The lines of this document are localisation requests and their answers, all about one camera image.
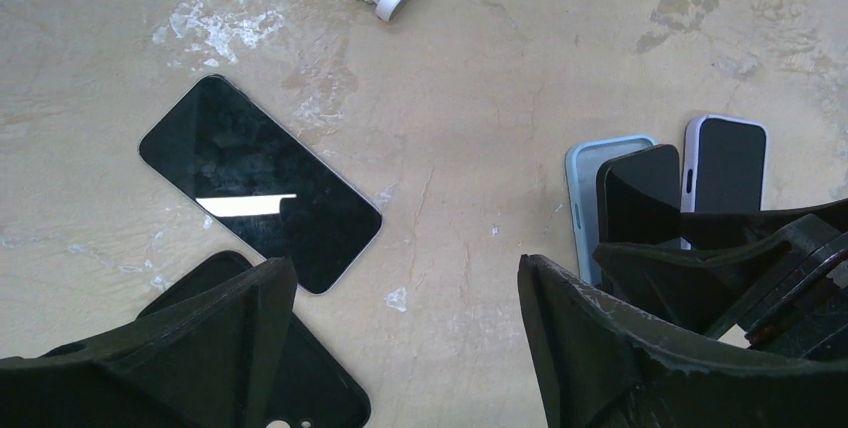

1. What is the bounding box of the black phone case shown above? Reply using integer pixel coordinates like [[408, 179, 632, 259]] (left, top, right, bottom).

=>
[[139, 251, 371, 428]]

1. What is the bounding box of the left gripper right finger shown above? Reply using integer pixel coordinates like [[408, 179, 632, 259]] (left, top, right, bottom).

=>
[[517, 255, 847, 427]]

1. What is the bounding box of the light blue phone case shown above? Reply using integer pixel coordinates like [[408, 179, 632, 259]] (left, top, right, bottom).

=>
[[564, 135, 656, 286]]

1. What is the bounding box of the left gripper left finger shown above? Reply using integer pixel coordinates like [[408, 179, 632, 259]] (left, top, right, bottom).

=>
[[1, 259, 297, 427]]

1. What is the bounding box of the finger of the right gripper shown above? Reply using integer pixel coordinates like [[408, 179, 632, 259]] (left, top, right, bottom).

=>
[[678, 200, 847, 359], [594, 214, 822, 336]]

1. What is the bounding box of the black phone with grey edge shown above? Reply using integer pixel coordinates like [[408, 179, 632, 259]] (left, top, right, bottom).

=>
[[139, 75, 383, 294]]

